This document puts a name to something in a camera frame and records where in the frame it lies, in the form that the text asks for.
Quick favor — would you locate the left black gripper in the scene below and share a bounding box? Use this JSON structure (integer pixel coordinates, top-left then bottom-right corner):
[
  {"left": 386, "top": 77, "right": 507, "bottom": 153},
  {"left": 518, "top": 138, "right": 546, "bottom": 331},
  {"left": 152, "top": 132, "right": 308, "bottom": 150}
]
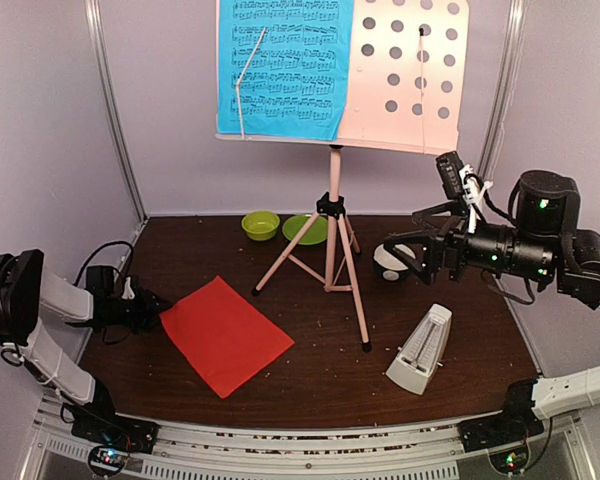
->
[{"left": 107, "top": 286, "right": 173, "bottom": 334}]

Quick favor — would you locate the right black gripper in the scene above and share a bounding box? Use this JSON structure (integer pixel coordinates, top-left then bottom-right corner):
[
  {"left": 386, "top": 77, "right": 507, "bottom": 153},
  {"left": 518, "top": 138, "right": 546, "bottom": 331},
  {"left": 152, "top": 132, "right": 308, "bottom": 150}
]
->
[{"left": 384, "top": 199, "right": 556, "bottom": 286}]

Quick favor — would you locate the red paper sheet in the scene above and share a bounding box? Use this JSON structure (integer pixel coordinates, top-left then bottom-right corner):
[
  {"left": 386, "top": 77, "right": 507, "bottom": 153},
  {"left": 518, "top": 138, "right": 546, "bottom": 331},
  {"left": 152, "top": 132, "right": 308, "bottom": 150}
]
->
[{"left": 160, "top": 276, "right": 294, "bottom": 399}]

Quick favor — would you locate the pink music stand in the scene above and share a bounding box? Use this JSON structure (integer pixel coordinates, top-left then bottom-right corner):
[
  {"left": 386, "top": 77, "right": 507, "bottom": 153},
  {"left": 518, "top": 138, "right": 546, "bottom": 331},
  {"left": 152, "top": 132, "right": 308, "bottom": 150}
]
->
[{"left": 212, "top": 0, "right": 470, "bottom": 354}]

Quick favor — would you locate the blue paper sheet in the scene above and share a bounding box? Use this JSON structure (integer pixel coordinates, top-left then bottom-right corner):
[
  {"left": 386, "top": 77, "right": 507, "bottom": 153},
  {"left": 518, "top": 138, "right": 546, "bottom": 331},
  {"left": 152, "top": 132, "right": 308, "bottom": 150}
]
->
[{"left": 217, "top": 1, "right": 354, "bottom": 142}]

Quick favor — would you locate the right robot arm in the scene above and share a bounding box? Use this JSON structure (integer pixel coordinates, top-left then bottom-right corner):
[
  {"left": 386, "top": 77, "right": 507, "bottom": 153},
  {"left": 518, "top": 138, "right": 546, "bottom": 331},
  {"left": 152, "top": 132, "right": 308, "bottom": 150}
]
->
[{"left": 384, "top": 170, "right": 600, "bottom": 452}]

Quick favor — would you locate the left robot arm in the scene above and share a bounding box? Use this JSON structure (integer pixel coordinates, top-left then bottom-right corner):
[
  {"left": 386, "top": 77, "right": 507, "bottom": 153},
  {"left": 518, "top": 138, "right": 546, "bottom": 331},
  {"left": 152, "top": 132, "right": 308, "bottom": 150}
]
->
[{"left": 0, "top": 249, "right": 172, "bottom": 454}]

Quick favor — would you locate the dark bowl white inside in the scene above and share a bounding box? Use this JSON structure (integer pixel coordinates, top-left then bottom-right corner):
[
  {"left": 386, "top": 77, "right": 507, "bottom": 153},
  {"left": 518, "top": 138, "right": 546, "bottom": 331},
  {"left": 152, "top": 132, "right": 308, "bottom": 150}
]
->
[{"left": 372, "top": 244, "right": 411, "bottom": 282}]

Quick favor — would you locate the green plate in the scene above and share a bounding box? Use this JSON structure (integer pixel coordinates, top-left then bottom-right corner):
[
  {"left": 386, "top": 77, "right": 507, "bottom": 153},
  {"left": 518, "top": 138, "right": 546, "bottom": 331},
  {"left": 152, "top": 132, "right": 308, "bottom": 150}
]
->
[{"left": 281, "top": 213, "right": 329, "bottom": 247}]

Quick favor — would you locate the white metronome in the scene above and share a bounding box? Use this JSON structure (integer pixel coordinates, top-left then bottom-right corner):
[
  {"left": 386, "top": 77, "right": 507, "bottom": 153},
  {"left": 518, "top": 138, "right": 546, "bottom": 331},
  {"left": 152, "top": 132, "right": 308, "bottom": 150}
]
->
[{"left": 385, "top": 304, "right": 452, "bottom": 395}]

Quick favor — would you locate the lime green bowl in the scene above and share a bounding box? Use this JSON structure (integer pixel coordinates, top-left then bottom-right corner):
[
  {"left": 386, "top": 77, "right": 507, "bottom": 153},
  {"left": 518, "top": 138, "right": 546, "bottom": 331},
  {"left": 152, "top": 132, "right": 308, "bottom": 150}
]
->
[{"left": 241, "top": 211, "right": 280, "bottom": 241}]

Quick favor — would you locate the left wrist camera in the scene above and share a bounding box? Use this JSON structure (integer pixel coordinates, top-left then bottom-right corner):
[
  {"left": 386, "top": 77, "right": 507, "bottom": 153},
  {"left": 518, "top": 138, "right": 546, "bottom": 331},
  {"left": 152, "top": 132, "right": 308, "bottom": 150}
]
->
[{"left": 120, "top": 276, "right": 136, "bottom": 300}]

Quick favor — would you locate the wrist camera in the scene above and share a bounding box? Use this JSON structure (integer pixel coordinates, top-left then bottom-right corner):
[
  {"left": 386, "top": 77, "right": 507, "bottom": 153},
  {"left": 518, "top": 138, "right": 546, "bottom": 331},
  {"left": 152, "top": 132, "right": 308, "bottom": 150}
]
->
[
  {"left": 434, "top": 150, "right": 495, "bottom": 236},
  {"left": 120, "top": 276, "right": 136, "bottom": 300}
]

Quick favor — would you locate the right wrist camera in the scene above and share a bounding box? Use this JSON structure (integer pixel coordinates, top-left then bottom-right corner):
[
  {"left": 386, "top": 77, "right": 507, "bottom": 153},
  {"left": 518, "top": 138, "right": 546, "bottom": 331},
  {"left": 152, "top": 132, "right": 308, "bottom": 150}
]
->
[{"left": 434, "top": 150, "right": 495, "bottom": 236}]

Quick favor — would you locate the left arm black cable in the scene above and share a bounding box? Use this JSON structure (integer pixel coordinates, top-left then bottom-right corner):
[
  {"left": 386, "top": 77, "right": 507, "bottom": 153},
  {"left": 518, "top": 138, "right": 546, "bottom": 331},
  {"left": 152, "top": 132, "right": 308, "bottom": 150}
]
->
[{"left": 74, "top": 240, "right": 136, "bottom": 286}]

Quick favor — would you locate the right aluminium post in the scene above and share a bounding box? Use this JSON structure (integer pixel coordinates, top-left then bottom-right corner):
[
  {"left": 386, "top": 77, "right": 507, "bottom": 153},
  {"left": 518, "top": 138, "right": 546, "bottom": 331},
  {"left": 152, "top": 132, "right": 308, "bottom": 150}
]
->
[{"left": 468, "top": 1, "right": 529, "bottom": 182}]

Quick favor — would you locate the aluminium post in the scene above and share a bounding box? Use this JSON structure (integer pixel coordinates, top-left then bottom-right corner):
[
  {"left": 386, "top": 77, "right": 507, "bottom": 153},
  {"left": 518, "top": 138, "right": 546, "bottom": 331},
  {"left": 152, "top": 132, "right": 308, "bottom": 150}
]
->
[
  {"left": 83, "top": 0, "right": 149, "bottom": 226},
  {"left": 468, "top": 1, "right": 529, "bottom": 182}
]

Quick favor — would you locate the left aluminium post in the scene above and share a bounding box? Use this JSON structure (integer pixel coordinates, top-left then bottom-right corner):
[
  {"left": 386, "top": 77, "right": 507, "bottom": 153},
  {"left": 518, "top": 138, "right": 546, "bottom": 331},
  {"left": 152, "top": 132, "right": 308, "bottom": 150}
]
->
[{"left": 83, "top": 0, "right": 149, "bottom": 226}]

